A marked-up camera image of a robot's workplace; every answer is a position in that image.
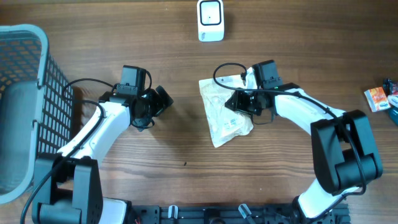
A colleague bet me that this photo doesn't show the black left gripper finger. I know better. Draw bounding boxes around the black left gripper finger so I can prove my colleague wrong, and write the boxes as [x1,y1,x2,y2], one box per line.
[155,85,174,109]
[149,90,164,117]

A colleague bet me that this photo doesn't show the beige plastic pouch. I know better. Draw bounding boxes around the beige plastic pouch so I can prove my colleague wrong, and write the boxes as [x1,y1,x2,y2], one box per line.
[198,78,254,147]

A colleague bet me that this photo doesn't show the orange tissue pack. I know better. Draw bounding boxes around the orange tissue pack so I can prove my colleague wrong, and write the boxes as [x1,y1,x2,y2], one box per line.
[364,87,391,113]

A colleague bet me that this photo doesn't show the red tissue pack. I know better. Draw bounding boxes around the red tissue pack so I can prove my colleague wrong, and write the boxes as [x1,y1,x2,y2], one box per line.
[387,94,398,108]

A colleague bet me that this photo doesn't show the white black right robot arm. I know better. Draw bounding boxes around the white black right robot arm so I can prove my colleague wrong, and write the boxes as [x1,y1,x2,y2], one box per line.
[226,83,383,223]

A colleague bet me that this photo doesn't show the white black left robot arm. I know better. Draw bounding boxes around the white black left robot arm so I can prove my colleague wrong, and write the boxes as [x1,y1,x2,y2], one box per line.
[27,85,181,223]

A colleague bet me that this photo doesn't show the white barcode scanner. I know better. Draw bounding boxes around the white barcode scanner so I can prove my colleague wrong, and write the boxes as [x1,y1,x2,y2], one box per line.
[197,0,224,42]

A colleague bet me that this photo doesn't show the grey plastic shopping basket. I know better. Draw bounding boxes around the grey plastic shopping basket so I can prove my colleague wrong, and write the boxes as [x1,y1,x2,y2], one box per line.
[1,24,74,204]

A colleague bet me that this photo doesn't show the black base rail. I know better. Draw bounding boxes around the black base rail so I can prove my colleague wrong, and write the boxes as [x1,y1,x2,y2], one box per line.
[124,203,351,224]

